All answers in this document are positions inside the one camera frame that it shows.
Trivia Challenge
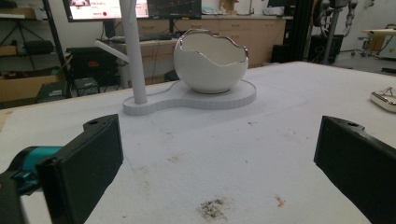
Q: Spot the cardboard box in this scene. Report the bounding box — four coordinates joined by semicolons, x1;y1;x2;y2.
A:
0;68;65;104

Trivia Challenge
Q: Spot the dark computer monitor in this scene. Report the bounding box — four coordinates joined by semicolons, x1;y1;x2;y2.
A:
147;0;203;21

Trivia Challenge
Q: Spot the white tray with metal clip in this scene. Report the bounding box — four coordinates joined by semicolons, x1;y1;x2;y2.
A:
369;86;396;114

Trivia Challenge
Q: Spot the wooden cabinet with drawers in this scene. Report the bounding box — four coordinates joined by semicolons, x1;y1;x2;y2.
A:
136;15;287;69

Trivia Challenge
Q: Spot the black metal column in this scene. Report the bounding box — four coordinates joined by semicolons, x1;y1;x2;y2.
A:
289;0;318;63

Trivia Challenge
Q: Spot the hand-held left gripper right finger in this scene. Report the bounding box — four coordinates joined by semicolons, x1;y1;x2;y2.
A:
313;115;396;224

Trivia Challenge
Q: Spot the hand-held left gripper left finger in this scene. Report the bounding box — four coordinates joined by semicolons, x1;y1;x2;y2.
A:
35;113;124;224

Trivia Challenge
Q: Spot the black equipment case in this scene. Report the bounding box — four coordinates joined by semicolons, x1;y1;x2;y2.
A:
65;46;119;89

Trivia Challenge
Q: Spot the grey metal stand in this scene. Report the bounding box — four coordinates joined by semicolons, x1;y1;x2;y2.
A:
313;0;359;65

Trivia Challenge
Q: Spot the black metal shelf rack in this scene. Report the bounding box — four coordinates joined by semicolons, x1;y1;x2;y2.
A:
0;0;72;100

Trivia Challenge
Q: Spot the white eggshell-shaped bowl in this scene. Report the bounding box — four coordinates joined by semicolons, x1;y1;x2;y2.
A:
173;28;249;94

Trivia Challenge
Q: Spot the white stand with pole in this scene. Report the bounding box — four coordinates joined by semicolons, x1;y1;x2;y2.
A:
93;0;258;117

